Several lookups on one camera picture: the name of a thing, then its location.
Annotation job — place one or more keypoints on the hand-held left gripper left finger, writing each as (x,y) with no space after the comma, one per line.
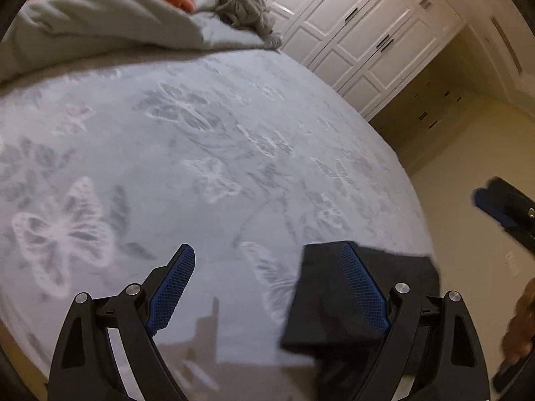
(173,284)

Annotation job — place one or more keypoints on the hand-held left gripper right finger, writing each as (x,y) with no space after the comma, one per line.
(363,288)

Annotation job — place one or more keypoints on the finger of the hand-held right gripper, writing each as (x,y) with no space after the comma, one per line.
(508,206)

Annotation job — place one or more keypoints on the person's right hand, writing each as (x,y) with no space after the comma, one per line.
(522,321)

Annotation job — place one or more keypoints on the cream hallway closet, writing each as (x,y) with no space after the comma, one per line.
(426,104)

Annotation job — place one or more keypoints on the bed with butterfly sheet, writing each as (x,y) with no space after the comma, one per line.
(188,142)

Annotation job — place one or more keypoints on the long slotted air vent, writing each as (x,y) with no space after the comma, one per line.
(506,44)

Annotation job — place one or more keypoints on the small square air vent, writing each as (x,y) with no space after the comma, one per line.
(424,3)

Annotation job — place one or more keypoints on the white panelled wardrobe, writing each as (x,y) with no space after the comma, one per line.
(359,37)

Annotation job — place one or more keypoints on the light grey quilt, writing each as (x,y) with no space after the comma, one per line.
(104,16)

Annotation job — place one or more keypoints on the crumpled grey garment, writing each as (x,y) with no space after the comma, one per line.
(246,6)

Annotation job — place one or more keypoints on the white wall socket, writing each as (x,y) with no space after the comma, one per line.
(511,264)

